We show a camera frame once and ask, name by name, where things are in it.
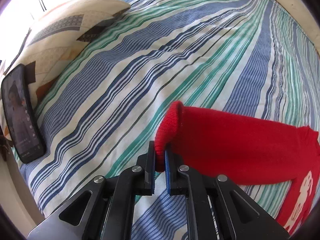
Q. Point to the red knit sweater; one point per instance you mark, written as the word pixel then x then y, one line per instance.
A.
pixel 248 150

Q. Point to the striped blue green bedsheet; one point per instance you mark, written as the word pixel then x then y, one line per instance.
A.
pixel 243 56

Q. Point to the black smartphone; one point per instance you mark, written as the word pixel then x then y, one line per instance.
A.
pixel 21 121

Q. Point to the cream patterned pillow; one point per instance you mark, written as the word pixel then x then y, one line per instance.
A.
pixel 57 39

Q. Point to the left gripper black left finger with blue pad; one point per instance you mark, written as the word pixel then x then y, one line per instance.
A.
pixel 104 207

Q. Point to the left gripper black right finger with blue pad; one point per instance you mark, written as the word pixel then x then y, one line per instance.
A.
pixel 216 207

